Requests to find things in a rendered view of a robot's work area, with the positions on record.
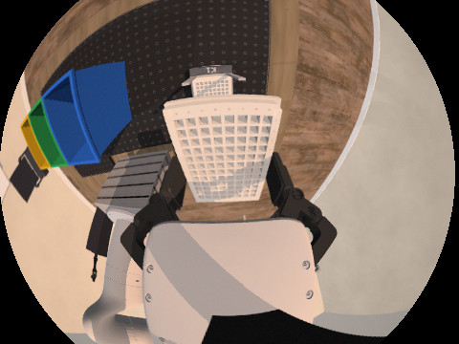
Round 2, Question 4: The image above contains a yellow bin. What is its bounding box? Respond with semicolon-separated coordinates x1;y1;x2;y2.
20;115;51;169

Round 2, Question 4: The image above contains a green bin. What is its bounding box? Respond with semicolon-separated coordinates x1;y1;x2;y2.
28;97;69;168

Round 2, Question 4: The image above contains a blue open-top bin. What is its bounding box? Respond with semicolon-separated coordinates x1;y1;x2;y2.
42;61;132;165

